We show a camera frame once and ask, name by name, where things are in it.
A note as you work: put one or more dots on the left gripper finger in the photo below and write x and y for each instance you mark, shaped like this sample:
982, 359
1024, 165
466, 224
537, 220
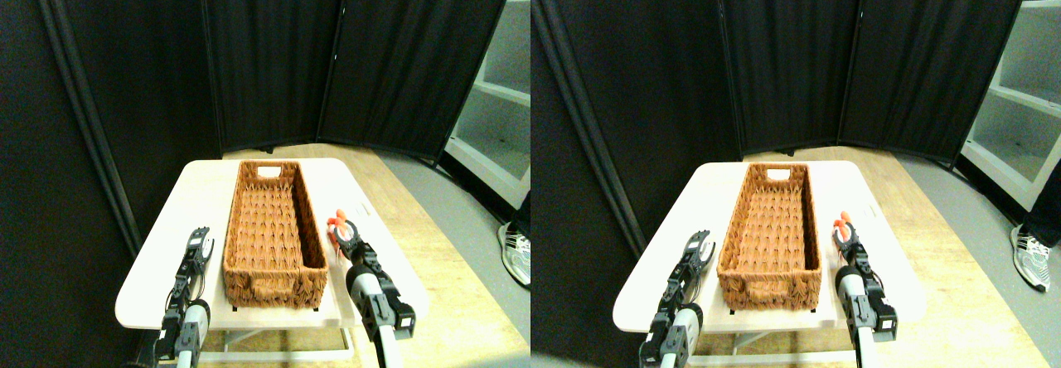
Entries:
196, 239
695, 243
210, 250
710, 253

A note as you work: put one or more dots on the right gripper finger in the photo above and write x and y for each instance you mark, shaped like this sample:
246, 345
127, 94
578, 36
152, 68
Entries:
357, 230
333, 237
855, 232
835, 238

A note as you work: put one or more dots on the orange plush toy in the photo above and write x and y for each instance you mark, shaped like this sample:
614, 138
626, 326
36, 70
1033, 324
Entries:
341, 215
845, 216

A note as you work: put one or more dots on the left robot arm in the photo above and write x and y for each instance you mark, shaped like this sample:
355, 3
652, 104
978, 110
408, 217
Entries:
688, 318
197, 314

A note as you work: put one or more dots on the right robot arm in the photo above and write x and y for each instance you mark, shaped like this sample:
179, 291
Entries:
361, 283
849, 283

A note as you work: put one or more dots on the low white table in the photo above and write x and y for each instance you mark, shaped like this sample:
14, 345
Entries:
207, 181
711, 184

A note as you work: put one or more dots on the brown wicker basket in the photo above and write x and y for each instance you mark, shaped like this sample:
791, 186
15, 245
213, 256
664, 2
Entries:
800, 293
307, 292

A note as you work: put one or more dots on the black curtain stand pole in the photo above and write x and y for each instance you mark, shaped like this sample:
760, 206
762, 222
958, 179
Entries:
729, 70
331, 70
84, 111
850, 70
590, 111
213, 70

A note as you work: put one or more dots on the white shelf unit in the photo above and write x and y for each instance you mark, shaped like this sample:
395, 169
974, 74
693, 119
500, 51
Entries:
497, 119
1011, 119

